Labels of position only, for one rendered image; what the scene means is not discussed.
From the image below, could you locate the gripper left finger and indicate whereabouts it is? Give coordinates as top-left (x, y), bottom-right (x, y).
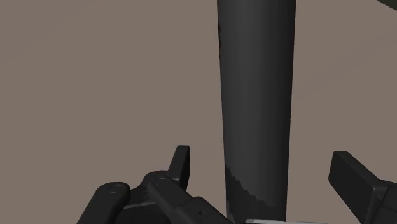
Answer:
top-left (76, 144), bottom-right (234, 224)

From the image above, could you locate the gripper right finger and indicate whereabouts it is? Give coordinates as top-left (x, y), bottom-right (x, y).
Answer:
top-left (328, 150), bottom-right (397, 224)

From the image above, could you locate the tall dark grey cylinder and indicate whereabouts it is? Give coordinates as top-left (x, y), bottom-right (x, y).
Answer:
top-left (216, 0), bottom-right (297, 223)

